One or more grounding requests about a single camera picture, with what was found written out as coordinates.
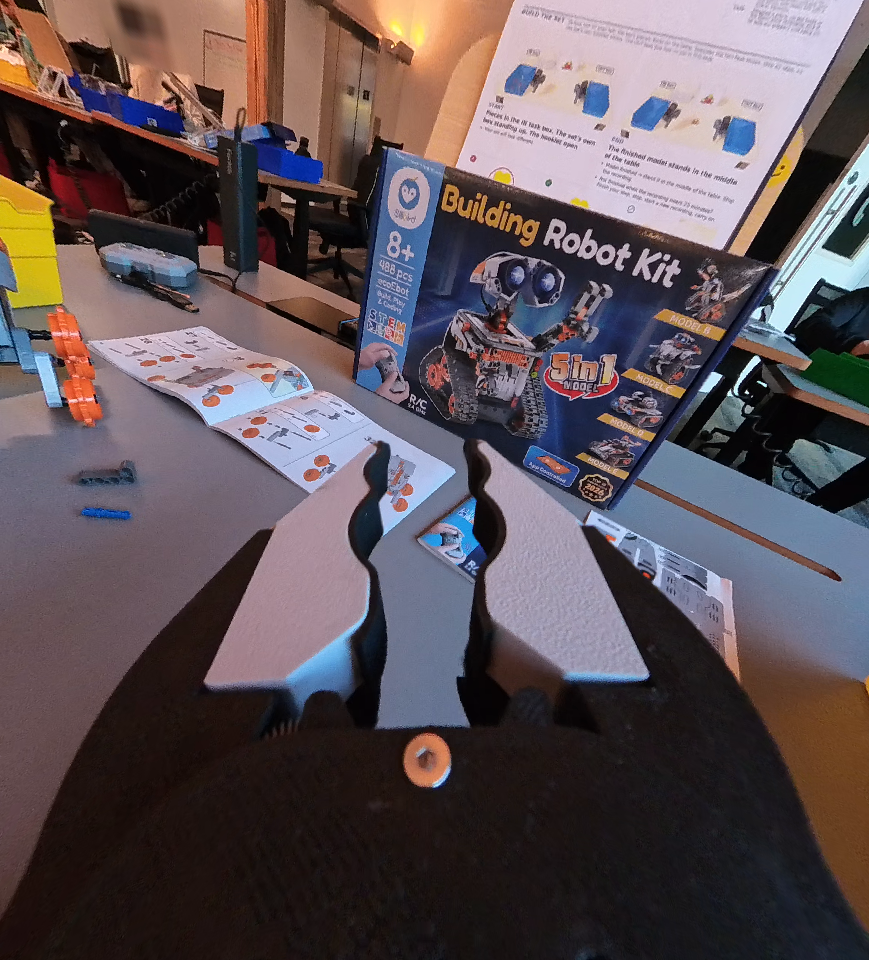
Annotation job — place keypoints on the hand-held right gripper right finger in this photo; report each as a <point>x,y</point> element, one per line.
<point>562,600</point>

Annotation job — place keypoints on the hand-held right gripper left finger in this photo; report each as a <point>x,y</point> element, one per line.
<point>292,600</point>

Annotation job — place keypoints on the small blue pin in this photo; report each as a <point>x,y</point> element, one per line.
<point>104,514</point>

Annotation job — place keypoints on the dark grey angled brick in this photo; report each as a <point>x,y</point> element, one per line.
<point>108,474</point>

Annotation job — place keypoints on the grey desk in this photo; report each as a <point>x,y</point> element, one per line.
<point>104,600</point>

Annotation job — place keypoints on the blue robot kit manual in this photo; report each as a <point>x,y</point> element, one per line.
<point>449,544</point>

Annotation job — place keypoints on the robot sticker sheet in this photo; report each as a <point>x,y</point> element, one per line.
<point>689,592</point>

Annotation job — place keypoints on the white instruction booklet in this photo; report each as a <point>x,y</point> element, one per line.
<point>254,405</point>

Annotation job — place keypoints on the blue robot kit box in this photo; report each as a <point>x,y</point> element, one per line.
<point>554,337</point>

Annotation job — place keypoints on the green plastic bin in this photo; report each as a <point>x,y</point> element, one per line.
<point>854,382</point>

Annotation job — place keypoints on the grey remote control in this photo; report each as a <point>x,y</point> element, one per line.
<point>149,264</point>

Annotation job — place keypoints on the black office chair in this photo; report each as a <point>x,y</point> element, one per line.
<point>344,217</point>

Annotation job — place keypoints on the black rectangular box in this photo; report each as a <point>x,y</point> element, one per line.
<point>142,229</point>

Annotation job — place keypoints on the dark upright dock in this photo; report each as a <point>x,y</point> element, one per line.
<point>238,202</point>

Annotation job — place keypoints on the long wooden workbench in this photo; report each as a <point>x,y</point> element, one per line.
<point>179,146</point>

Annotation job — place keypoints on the wooden display stand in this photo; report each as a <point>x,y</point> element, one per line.
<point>464,120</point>

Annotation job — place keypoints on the white printed sheet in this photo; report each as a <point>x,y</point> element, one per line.
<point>667,112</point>

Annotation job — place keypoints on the long blue plastic bin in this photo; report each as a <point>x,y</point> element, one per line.
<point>134,112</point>

